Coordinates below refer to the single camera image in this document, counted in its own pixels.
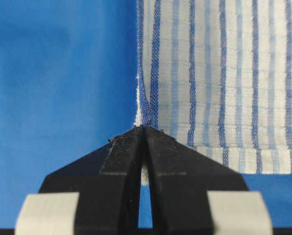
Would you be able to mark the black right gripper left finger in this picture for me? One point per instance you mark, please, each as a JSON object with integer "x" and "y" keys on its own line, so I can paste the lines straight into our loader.
{"x": 97, "y": 194}

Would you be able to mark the white blue striped towel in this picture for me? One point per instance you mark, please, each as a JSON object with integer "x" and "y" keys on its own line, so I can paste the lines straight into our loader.
{"x": 217, "y": 76}

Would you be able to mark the blue table cloth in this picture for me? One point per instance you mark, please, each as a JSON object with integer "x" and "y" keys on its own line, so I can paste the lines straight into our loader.
{"x": 68, "y": 82}

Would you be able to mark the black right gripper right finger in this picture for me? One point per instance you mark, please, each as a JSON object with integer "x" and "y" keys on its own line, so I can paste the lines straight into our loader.
{"x": 195, "y": 195}

